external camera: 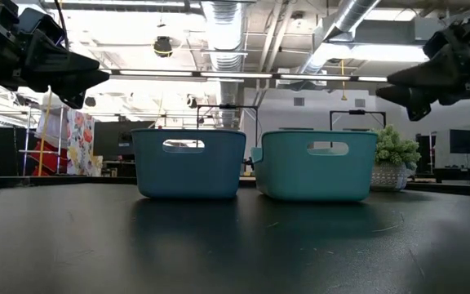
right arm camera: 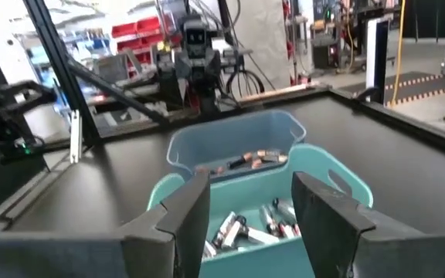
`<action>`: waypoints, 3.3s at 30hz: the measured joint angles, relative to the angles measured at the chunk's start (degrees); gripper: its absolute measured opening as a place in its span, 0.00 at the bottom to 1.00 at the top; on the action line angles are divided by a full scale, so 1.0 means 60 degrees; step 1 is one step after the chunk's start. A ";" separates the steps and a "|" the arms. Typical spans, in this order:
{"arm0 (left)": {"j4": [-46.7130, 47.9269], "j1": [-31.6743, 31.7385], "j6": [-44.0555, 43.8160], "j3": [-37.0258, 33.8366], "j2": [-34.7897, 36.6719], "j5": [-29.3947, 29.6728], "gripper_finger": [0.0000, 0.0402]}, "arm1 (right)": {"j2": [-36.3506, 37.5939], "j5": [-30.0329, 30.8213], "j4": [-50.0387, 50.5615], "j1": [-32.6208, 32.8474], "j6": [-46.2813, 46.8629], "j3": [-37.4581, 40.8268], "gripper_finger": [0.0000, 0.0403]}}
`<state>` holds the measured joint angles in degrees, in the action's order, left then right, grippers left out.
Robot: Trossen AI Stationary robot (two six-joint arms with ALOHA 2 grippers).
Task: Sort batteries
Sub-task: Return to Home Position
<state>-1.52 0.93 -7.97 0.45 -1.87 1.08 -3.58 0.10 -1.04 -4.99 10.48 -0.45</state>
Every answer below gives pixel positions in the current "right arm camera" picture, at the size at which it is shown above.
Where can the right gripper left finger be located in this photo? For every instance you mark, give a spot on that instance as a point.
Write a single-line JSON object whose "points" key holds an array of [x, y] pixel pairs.
{"points": [[91, 258]]}

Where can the teal plastic bin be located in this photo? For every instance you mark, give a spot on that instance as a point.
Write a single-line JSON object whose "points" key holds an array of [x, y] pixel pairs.
{"points": [[253, 189]]}

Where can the black orange striped floor mat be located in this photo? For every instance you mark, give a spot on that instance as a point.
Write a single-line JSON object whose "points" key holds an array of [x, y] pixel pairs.
{"points": [[427, 87]]}

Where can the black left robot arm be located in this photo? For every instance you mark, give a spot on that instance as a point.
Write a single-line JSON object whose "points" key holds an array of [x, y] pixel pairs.
{"points": [[10, 143]]}

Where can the grey fabric curtain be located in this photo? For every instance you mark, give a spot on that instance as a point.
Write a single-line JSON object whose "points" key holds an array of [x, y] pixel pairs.
{"points": [[263, 42]]}

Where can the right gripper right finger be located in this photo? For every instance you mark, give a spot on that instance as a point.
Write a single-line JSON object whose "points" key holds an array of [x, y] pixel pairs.
{"points": [[361, 255]]}

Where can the white black pole round base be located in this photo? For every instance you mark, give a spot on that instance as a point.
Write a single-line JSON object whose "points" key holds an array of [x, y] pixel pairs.
{"points": [[377, 58]]}

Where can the light wooden table board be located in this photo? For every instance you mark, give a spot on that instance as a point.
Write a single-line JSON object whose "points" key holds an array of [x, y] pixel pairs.
{"points": [[280, 92]]}

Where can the grey black background robot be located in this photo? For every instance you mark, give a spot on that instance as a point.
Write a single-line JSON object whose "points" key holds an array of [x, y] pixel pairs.
{"points": [[197, 58]]}

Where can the white metal bracket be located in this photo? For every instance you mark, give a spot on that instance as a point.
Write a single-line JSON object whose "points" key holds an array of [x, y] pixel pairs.
{"points": [[75, 135]]}

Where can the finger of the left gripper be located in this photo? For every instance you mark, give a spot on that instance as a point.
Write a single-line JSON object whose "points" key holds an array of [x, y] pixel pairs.
{"points": [[33, 90]]}

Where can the red storage bins shelf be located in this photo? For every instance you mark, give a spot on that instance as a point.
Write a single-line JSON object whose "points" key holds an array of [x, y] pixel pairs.
{"points": [[137, 32]]}

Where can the dusty blue plastic bin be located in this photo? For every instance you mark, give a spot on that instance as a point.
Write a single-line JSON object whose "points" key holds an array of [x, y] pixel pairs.
{"points": [[238, 135]]}

